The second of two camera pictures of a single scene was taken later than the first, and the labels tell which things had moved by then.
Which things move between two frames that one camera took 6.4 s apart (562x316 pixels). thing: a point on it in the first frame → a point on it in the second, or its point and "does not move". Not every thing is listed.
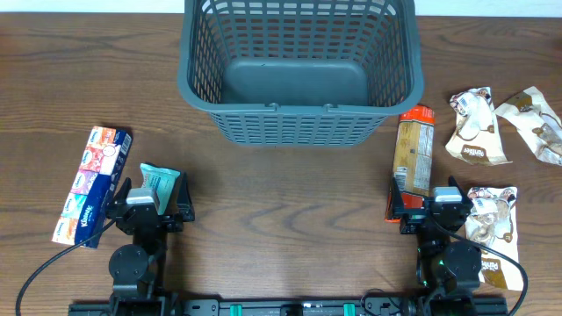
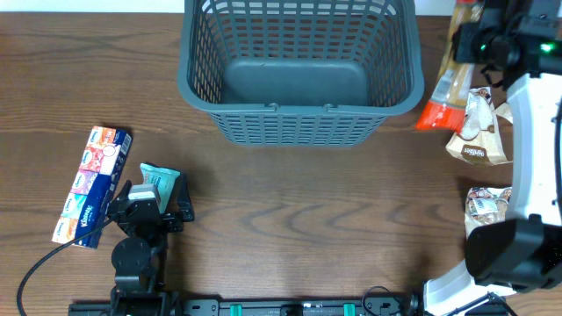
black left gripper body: (168, 225) does not move
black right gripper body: (453, 227) → (481, 43)
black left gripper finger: (122, 195) does not move
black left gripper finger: (183, 203) does not move
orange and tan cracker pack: (414, 162) → (445, 111)
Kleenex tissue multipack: (82, 216) does not move
